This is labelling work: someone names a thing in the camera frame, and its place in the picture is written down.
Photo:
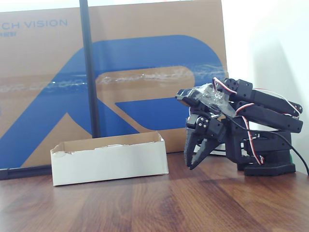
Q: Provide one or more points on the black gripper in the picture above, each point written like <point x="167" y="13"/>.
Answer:
<point x="202" y="126"/>

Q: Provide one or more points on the white cardboard box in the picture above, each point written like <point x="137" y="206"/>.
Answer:
<point x="108" y="164"/>

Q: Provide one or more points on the large brown blue-printed carton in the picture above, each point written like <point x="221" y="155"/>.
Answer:
<point x="144" y="48"/>

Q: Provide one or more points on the black metal pole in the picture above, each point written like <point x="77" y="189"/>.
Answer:
<point x="90" y="72"/>

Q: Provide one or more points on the black metal base bar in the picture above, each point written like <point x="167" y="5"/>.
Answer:
<point x="24" y="172"/>

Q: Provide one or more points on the plastic-wrapped black wrist camera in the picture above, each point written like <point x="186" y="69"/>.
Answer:
<point x="190" y="96"/>

